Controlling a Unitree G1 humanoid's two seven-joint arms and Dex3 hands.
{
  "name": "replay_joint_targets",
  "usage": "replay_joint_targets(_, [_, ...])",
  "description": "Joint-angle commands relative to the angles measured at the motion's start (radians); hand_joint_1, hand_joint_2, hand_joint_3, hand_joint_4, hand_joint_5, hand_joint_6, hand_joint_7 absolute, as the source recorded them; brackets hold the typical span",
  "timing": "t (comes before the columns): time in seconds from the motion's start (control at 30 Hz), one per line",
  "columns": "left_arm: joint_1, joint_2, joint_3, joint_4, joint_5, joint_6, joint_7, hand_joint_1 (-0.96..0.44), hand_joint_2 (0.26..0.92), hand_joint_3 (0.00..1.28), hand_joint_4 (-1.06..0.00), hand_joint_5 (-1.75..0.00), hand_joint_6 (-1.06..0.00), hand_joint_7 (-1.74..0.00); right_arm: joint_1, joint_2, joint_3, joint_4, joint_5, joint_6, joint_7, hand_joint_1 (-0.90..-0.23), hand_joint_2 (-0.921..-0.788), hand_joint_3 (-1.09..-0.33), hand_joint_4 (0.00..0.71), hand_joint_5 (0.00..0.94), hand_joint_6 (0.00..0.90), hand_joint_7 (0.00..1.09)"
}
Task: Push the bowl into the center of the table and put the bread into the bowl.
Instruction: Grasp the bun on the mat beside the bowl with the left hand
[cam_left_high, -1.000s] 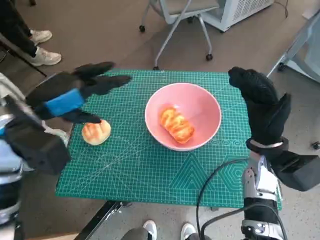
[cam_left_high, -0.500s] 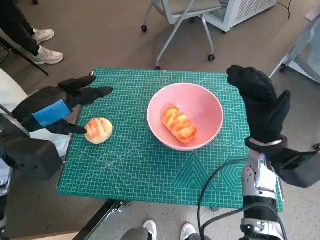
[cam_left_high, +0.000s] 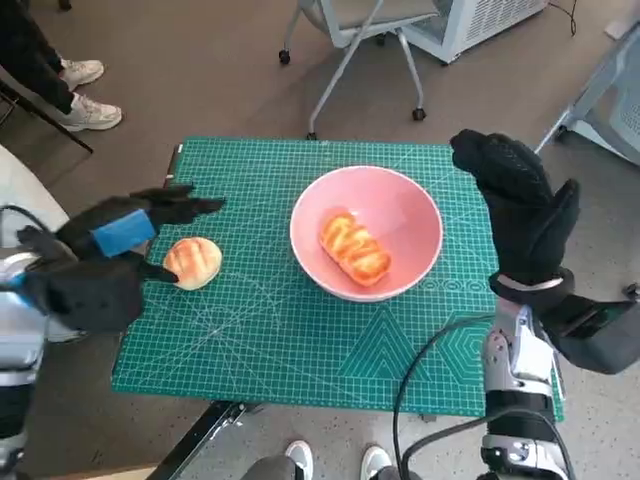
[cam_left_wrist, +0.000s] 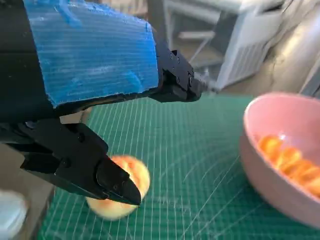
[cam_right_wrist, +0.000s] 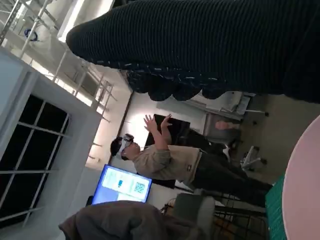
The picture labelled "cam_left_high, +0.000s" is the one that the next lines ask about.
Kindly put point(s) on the grey wheeled office chair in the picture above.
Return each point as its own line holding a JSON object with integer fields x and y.
{"x": 370, "y": 12}

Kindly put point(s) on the black table edge rail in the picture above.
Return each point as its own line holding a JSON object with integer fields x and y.
{"x": 172, "y": 165}

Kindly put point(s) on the white perforated cabinet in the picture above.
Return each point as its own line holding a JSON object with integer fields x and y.
{"x": 490, "y": 25}

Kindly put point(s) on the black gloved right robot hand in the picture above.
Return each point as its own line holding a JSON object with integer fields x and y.
{"x": 525, "y": 220}

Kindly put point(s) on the pink bowl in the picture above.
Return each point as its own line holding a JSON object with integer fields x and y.
{"x": 400, "y": 210}

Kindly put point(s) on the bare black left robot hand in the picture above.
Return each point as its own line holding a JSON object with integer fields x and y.
{"x": 122, "y": 232}

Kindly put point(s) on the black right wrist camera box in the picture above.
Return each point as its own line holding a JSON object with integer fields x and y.
{"x": 595, "y": 345}

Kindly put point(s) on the green cutting mat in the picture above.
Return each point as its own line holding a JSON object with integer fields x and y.
{"x": 275, "y": 350}

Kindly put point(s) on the long braided toy bread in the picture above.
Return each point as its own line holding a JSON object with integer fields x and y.
{"x": 355, "y": 247}

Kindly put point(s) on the small black floor object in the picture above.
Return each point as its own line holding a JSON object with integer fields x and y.
{"x": 632, "y": 291}

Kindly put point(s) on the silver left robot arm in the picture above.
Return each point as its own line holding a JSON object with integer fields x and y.
{"x": 15, "y": 390}

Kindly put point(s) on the person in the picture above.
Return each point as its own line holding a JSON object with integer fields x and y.
{"x": 25, "y": 185}
{"x": 300, "y": 457}
{"x": 25, "y": 50}

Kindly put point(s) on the white paper sheet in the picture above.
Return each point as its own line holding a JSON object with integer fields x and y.
{"x": 620, "y": 27}

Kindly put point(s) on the round toy bread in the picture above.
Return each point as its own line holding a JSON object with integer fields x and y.
{"x": 192, "y": 262}

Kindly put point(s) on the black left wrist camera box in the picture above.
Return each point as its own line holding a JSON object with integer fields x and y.
{"x": 85, "y": 300}

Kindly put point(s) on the black folding table frame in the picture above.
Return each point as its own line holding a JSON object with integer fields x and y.
{"x": 200, "y": 435}

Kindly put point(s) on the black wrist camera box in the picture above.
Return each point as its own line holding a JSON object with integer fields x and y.
{"x": 85, "y": 300}
{"x": 595, "y": 345}

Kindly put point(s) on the black metal stand leg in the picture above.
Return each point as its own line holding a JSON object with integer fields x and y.
{"x": 75, "y": 141}

